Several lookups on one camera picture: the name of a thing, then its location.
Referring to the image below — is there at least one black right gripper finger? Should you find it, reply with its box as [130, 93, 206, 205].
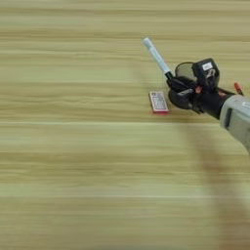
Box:
[174, 75, 198, 88]
[166, 77, 192, 94]

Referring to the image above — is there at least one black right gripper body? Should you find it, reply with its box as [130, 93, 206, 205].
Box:
[177, 85, 236, 120]

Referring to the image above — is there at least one black mesh pen cup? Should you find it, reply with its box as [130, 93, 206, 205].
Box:
[167, 61, 197, 110]

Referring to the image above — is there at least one white marker with black cap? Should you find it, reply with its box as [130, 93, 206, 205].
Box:
[142, 37, 175, 81]

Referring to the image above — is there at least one black box with white label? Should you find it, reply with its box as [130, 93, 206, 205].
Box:
[191, 58, 221, 90]

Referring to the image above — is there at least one small red card box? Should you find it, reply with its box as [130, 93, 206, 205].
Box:
[148, 90, 170, 115]

